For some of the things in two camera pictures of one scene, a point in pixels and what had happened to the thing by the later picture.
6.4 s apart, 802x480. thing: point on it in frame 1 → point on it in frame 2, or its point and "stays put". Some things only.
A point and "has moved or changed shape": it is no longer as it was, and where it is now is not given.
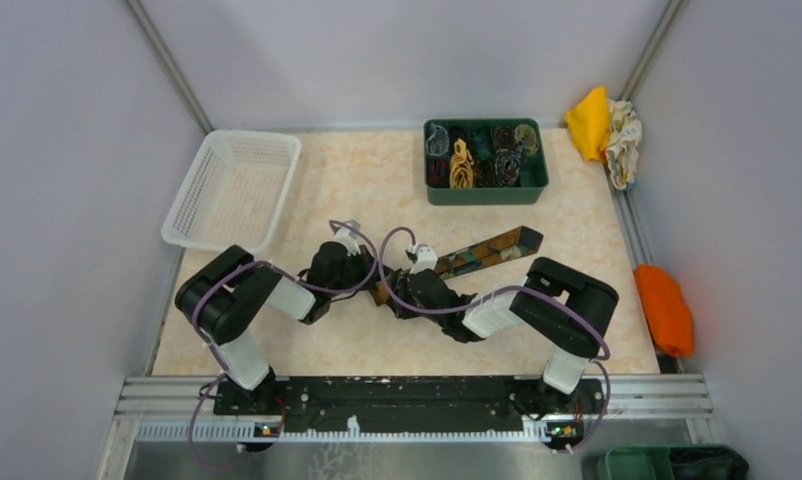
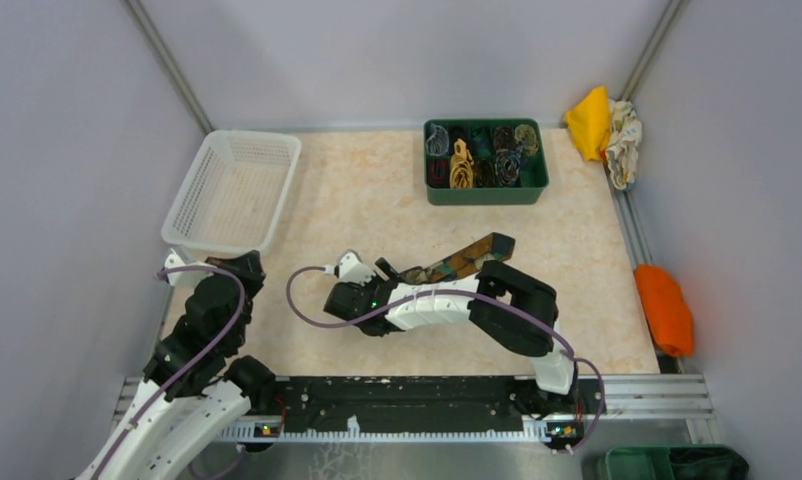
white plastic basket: (235, 191) stays put
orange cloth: (669, 318) stays put
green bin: (671, 462) stays put
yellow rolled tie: (461, 169) stays put
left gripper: (366, 261) → (247, 266)
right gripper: (401, 289) → (387, 268)
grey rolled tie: (437, 144) stays put
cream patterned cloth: (622, 155) stays put
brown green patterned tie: (510, 245) has moved or changed shape
